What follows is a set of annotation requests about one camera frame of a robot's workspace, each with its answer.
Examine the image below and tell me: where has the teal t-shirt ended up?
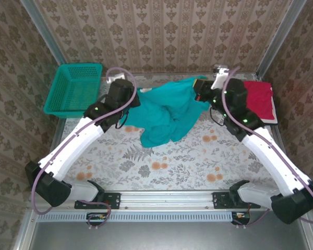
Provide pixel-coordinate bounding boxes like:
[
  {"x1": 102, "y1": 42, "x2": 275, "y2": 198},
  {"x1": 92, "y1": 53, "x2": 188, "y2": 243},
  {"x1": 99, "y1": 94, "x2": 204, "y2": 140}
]
[{"x1": 124, "y1": 75, "x2": 212, "y2": 148}]

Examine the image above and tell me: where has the green plastic basket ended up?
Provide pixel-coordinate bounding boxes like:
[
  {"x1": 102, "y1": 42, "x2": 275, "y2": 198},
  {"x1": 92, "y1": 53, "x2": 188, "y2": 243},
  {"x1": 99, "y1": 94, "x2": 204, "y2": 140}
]
[{"x1": 43, "y1": 63, "x2": 104, "y2": 119}]

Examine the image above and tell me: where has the slotted white cable duct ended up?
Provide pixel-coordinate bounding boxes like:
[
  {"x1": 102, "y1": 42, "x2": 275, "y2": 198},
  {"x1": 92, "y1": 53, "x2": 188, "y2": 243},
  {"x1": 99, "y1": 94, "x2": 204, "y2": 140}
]
[{"x1": 38, "y1": 210, "x2": 233, "y2": 222}]

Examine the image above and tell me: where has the floral tablecloth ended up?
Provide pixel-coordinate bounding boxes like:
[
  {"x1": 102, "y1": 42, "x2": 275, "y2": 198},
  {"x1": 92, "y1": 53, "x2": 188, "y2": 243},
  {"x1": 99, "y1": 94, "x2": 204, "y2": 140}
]
[{"x1": 48, "y1": 72, "x2": 280, "y2": 191}]

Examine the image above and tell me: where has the thin black cable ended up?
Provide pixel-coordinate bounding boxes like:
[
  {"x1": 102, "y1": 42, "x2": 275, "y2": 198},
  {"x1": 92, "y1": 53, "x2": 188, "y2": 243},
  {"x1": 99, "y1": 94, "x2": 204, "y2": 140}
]
[
  {"x1": 114, "y1": 110, "x2": 130, "y2": 130},
  {"x1": 210, "y1": 106, "x2": 229, "y2": 127}
]

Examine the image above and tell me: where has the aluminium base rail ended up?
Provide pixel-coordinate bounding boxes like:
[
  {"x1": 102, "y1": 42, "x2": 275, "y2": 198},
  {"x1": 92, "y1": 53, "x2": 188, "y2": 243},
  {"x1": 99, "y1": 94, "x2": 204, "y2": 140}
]
[{"x1": 27, "y1": 190, "x2": 277, "y2": 210}]

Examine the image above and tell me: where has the grey metal sheet panel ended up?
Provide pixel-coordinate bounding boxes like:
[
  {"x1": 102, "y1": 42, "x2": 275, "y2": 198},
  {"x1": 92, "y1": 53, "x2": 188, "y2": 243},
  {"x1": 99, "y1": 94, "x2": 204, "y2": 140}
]
[{"x1": 13, "y1": 208, "x2": 313, "y2": 250}]

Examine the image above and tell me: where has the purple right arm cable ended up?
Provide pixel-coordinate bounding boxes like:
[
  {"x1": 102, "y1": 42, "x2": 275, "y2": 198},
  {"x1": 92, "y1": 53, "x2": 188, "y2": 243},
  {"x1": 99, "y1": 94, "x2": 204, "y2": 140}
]
[{"x1": 221, "y1": 66, "x2": 313, "y2": 228}]

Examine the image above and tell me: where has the black connector board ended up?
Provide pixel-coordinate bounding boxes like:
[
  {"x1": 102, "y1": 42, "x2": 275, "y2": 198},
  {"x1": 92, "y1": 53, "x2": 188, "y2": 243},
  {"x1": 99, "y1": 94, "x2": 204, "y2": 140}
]
[
  {"x1": 86, "y1": 212, "x2": 107, "y2": 225},
  {"x1": 231, "y1": 211, "x2": 251, "y2": 225}
]

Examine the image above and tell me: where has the aluminium frame post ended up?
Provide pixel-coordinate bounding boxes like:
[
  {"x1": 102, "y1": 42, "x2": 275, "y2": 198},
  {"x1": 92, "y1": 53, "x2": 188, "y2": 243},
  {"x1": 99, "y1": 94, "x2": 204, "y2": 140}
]
[
  {"x1": 19, "y1": 0, "x2": 67, "y2": 66},
  {"x1": 257, "y1": 0, "x2": 308, "y2": 76}
]

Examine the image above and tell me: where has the aluminium side frame rail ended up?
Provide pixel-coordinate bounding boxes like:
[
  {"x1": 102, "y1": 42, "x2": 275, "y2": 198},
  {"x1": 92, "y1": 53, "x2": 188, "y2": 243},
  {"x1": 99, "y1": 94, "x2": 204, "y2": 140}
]
[
  {"x1": 271, "y1": 124, "x2": 286, "y2": 157},
  {"x1": 49, "y1": 118, "x2": 66, "y2": 156}
]

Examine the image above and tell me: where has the red t-shirt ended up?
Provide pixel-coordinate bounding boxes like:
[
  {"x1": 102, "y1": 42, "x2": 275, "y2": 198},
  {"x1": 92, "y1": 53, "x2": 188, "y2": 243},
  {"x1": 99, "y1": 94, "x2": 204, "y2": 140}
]
[{"x1": 243, "y1": 80, "x2": 275, "y2": 122}]

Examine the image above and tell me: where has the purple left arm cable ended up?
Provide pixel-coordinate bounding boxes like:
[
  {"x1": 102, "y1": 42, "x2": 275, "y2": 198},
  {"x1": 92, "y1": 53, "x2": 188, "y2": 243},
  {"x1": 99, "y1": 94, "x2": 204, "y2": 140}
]
[{"x1": 31, "y1": 66, "x2": 139, "y2": 231}]

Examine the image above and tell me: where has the navy t-shirt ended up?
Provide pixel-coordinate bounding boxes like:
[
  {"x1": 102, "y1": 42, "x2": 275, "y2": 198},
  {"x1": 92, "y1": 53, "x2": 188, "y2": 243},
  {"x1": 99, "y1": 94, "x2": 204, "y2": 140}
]
[{"x1": 260, "y1": 83, "x2": 279, "y2": 126}]

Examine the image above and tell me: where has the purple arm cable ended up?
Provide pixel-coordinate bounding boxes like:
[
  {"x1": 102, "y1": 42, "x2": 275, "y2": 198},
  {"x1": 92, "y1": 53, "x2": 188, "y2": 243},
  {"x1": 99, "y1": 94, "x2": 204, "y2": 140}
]
[
  {"x1": 221, "y1": 66, "x2": 313, "y2": 228},
  {"x1": 31, "y1": 66, "x2": 139, "y2": 231}
]

